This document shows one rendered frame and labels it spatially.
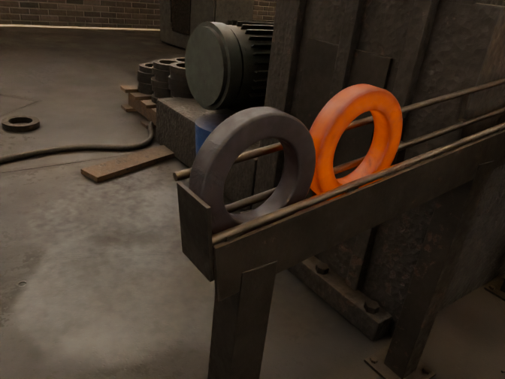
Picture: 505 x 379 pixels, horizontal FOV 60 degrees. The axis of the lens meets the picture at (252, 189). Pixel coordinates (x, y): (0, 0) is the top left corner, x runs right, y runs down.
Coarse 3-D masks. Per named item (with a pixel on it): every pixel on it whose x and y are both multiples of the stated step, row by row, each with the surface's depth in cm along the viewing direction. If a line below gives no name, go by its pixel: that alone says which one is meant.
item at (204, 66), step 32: (192, 32) 195; (224, 32) 181; (256, 32) 192; (192, 64) 200; (224, 64) 180; (256, 64) 188; (224, 96) 187; (256, 96) 195; (160, 128) 231; (192, 128) 202; (192, 160) 208; (256, 160) 168; (224, 192) 189
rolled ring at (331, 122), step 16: (336, 96) 61; (352, 96) 59; (368, 96) 61; (384, 96) 63; (320, 112) 60; (336, 112) 59; (352, 112) 60; (384, 112) 64; (400, 112) 67; (320, 128) 60; (336, 128) 59; (384, 128) 68; (400, 128) 68; (320, 144) 59; (336, 144) 61; (384, 144) 69; (320, 160) 60; (368, 160) 71; (384, 160) 69; (320, 176) 62; (352, 176) 70; (320, 192) 64
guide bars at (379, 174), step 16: (496, 128) 84; (448, 144) 76; (416, 160) 71; (368, 176) 66; (384, 176) 67; (336, 192) 62; (288, 208) 57; (304, 208) 59; (240, 224) 54; (256, 224) 55; (224, 240) 52
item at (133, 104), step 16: (144, 64) 275; (160, 64) 247; (176, 64) 235; (144, 80) 271; (160, 80) 252; (176, 80) 231; (144, 96) 269; (160, 96) 255; (176, 96) 236; (192, 96) 236; (144, 112) 270
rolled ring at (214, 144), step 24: (240, 120) 51; (264, 120) 51; (288, 120) 54; (216, 144) 50; (240, 144) 51; (288, 144) 56; (312, 144) 58; (192, 168) 52; (216, 168) 50; (288, 168) 60; (312, 168) 60; (216, 192) 52; (288, 192) 60; (216, 216) 53; (240, 216) 59; (288, 216) 61
